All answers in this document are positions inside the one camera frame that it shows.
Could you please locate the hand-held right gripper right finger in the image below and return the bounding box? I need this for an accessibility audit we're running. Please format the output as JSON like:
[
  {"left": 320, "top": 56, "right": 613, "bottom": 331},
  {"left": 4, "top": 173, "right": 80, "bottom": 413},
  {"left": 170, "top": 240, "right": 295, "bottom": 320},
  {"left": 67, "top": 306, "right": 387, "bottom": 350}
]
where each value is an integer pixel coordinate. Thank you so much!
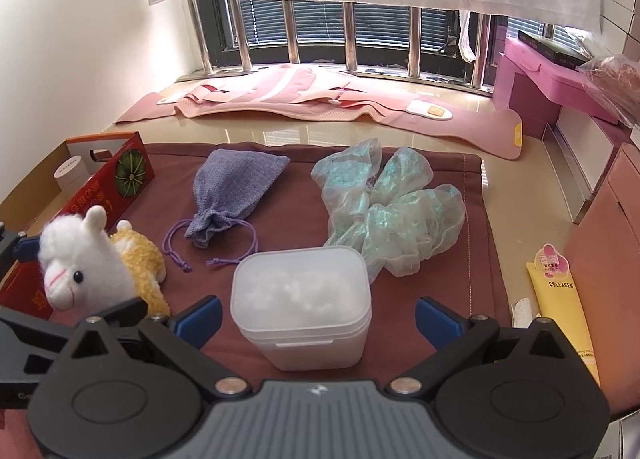
[{"left": 387, "top": 296, "right": 571, "bottom": 400}]

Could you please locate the iridescent green organza bag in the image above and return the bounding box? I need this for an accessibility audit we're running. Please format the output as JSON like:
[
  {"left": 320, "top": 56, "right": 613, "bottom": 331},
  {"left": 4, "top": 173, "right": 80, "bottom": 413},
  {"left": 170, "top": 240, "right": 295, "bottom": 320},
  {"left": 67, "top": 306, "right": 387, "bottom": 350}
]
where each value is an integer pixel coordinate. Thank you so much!
[{"left": 311, "top": 138, "right": 467, "bottom": 285}]

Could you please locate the white yellow alpaca plush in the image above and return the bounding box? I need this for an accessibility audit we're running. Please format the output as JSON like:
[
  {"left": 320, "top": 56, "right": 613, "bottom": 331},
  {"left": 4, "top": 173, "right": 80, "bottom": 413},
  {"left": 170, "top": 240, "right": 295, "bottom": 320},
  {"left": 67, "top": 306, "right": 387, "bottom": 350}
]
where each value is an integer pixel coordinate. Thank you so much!
[{"left": 39, "top": 205, "right": 172, "bottom": 317}]

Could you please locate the pink gift box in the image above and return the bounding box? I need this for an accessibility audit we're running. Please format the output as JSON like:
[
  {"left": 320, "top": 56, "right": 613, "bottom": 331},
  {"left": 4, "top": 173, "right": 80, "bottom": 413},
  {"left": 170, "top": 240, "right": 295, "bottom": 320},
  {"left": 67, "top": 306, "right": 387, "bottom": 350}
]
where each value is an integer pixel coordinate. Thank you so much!
[{"left": 492, "top": 36, "right": 626, "bottom": 140}]

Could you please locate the translucent cotton swab container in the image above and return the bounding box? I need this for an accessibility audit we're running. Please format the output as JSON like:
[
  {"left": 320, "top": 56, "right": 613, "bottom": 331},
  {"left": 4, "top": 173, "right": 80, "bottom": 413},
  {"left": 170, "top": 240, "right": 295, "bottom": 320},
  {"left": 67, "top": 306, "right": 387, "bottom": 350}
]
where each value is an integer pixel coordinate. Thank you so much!
[{"left": 230, "top": 246, "right": 373, "bottom": 372}]

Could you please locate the white cylinder jar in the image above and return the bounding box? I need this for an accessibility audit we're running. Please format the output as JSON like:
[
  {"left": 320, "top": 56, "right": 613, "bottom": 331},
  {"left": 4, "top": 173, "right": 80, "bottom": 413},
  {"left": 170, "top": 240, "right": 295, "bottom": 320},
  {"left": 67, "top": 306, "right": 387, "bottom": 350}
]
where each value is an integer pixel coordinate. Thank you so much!
[{"left": 54, "top": 155, "right": 87, "bottom": 191}]

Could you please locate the stack of white boxes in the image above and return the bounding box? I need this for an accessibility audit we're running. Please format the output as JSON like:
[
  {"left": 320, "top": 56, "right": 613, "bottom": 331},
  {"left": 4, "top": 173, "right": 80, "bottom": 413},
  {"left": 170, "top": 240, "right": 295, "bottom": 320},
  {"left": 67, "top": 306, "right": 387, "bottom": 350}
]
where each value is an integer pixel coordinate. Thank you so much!
[{"left": 597, "top": 0, "right": 640, "bottom": 57}]

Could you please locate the orange cardboard box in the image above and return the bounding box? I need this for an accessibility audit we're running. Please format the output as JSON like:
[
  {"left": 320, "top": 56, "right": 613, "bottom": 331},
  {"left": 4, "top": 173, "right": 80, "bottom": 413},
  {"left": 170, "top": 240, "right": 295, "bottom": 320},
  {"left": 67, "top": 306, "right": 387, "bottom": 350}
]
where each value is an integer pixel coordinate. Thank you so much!
[{"left": 0, "top": 132, "right": 155, "bottom": 322}]

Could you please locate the purple drawstring pouch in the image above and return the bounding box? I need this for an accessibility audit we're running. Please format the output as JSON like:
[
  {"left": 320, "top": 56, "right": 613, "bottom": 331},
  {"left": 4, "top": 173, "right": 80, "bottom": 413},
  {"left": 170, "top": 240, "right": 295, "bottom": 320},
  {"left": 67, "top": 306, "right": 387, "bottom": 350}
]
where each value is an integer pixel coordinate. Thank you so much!
[{"left": 162, "top": 149, "right": 292, "bottom": 272}]

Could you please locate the yellow cream tube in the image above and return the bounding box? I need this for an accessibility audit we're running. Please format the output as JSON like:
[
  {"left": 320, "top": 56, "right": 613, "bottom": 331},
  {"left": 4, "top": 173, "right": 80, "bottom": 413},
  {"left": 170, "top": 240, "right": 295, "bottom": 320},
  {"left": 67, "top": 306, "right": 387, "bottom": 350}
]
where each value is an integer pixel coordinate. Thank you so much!
[{"left": 525, "top": 244, "right": 601, "bottom": 387}]

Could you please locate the clear plastic bag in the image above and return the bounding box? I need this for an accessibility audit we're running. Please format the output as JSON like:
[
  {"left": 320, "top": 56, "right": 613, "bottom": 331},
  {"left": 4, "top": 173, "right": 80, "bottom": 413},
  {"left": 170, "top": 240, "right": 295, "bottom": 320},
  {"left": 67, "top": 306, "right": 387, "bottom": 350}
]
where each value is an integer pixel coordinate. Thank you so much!
[{"left": 575, "top": 54, "right": 640, "bottom": 127}]

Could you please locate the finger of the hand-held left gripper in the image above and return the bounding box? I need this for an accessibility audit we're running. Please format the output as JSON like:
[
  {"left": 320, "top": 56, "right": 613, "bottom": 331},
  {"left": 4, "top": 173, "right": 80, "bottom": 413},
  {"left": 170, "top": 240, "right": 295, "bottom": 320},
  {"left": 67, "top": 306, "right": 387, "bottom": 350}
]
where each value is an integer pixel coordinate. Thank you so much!
[
  {"left": 0, "top": 225, "right": 41, "bottom": 280},
  {"left": 55, "top": 299, "right": 157, "bottom": 335}
]

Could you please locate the pink waist belt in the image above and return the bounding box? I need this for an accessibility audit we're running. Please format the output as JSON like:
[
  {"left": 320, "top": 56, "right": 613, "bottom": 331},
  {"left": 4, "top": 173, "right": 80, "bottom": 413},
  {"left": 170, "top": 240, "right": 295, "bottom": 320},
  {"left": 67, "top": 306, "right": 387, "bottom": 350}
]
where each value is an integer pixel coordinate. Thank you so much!
[{"left": 115, "top": 63, "right": 523, "bottom": 161}]

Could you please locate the pink storage case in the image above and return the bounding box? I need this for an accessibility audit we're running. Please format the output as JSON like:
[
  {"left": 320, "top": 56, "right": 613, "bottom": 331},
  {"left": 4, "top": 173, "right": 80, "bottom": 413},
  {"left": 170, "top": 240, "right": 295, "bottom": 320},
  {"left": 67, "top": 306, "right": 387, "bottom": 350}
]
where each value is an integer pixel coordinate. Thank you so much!
[{"left": 562, "top": 142, "right": 640, "bottom": 390}]

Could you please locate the flat black box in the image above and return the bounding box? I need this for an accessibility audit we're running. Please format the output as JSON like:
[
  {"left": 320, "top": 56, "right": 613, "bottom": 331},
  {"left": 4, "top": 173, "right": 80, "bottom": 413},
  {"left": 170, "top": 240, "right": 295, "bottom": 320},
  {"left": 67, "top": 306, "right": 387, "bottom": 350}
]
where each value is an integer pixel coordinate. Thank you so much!
[{"left": 517, "top": 29, "right": 593, "bottom": 65}]

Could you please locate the metal window grille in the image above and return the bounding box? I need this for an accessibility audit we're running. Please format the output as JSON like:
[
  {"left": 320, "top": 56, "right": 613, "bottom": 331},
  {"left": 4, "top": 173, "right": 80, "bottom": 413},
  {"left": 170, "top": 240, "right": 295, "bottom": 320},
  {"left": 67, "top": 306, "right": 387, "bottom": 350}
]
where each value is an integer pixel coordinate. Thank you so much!
[{"left": 187, "top": 0, "right": 506, "bottom": 95}]

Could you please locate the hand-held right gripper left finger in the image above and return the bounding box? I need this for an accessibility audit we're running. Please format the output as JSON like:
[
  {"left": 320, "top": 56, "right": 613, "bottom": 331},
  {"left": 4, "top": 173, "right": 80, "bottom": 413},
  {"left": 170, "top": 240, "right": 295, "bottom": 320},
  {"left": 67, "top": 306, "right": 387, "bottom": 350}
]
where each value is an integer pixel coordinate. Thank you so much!
[{"left": 70, "top": 295, "right": 253, "bottom": 400}]

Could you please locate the white stick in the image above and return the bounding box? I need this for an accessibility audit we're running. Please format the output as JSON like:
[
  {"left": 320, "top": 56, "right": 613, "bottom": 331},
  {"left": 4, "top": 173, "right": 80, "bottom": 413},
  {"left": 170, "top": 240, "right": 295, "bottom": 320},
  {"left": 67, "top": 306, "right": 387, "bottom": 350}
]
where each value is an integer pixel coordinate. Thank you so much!
[{"left": 510, "top": 296, "right": 541, "bottom": 327}]

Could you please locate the maroon cloth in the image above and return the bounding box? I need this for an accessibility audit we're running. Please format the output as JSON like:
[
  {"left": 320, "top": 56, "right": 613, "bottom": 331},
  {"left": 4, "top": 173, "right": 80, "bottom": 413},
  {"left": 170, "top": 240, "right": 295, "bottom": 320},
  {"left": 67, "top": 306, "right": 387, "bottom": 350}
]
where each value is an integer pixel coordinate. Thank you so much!
[{"left": 30, "top": 140, "right": 516, "bottom": 385}]

